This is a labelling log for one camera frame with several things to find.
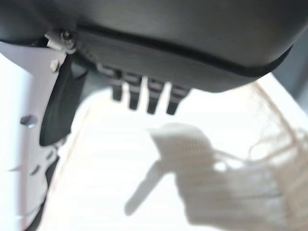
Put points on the white wicker laundry basket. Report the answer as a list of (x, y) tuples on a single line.
[(108, 156)]

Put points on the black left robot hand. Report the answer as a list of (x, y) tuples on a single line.
[(168, 36)]

